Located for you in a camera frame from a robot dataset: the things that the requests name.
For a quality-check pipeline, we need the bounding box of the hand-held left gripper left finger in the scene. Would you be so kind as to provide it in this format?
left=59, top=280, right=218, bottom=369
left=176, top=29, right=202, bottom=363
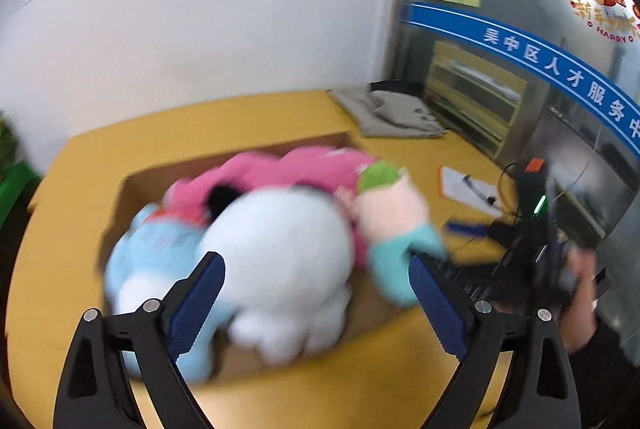
left=52, top=251, right=226, bottom=429

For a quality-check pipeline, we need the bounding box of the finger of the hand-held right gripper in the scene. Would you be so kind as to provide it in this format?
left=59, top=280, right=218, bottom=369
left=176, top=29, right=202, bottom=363
left=444, top=219, right=522, bottom=246
left=435, top=256, right=507, bottom=306

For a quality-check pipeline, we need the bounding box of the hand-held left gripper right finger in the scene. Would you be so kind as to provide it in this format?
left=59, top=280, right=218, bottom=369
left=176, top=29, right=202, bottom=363
left=408, top=253, right=583, bottom=429

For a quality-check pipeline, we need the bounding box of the brown cardboard box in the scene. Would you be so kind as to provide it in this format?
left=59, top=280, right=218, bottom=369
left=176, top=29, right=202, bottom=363
left=102, top=133, right=436, bottom=392

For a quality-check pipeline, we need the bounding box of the light blue plush toy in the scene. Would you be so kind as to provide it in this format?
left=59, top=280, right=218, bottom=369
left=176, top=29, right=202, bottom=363
left=105, top=204, right=236, bottom=385

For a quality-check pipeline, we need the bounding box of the peach doll with green hair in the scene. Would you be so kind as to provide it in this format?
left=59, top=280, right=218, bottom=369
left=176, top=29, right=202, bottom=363
left=335, top=160, right=448, bottom=307

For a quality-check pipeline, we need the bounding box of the white plush toy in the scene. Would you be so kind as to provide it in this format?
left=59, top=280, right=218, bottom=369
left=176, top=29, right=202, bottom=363
left=202, top=188, right=357, bottom=362

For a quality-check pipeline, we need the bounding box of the pink plush toy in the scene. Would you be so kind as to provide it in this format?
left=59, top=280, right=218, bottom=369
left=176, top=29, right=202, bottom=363
left=162, top=146, right=378, bottom=270

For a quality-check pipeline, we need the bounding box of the person's right forearm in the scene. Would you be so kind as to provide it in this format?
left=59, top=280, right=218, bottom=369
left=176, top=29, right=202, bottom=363
left=567, top=316, right=640, bottom=429

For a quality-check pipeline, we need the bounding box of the person's right hand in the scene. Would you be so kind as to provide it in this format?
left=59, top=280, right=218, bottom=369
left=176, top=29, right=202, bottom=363
left=559, top=249, right=602, bottom=354

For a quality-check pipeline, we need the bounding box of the black pen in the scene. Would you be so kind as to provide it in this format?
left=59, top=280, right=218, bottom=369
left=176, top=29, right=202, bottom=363
left=462, top=174, right=496, bottom=205

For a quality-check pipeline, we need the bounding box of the paper sheet with pen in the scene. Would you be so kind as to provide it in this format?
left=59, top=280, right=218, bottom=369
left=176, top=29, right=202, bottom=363
left=439, top=166, right=503, bottom=217

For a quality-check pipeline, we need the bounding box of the wooden shelf behind glass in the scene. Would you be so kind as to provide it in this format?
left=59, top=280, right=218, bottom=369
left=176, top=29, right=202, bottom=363
left=422, top=40, right=536, bottom=162

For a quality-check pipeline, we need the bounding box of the grey folded cloth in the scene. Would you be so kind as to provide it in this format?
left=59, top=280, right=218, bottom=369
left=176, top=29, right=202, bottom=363
left=327, top=86, right=446, bottom=140

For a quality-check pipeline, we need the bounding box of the blue banner on glass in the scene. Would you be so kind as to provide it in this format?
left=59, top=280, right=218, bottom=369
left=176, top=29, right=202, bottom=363
left=402, top=0, right=640, bottom=140

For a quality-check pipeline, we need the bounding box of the black flat object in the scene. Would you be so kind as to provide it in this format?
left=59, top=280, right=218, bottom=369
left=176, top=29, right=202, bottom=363
left=367, top=80, right=426, bottom=96

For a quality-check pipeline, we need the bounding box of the green object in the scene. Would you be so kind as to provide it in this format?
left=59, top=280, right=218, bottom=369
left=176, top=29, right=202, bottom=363
left=0, top=114, right=43, bottom=220

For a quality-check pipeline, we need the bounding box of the black cable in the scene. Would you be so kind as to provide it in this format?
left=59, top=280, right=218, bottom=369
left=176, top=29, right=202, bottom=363
left=496, top=162, right=526, bottom=222

